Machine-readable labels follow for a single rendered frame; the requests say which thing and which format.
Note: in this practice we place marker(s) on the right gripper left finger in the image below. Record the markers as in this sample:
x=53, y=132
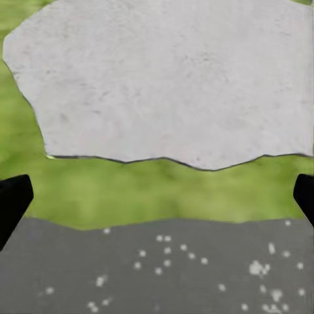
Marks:
x=15, y=196

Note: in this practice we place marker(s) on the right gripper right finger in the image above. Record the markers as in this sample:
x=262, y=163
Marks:
x=304, y=195

